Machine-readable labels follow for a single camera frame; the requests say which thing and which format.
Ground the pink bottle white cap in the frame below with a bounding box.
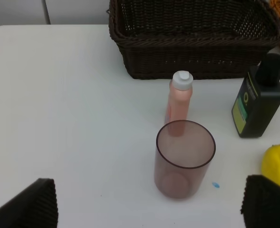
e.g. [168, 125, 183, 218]
[164, 70, 193, 137]

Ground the dark brown wicker basket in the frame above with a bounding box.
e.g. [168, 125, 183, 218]
[108, 0, 280, 80]

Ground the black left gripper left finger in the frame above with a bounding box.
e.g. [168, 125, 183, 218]
[0, 178, 58, 228]

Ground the translucent pink plastic cup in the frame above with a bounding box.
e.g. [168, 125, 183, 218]
[154, 120, 216, 199]

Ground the yellow lemon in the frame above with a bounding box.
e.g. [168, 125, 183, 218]
[261, 144, 280, 186]

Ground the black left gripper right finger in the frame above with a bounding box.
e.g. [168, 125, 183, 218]
[241, 175, 280, 228]

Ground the black bottle green label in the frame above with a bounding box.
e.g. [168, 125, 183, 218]
[232, 53, 280, 138]

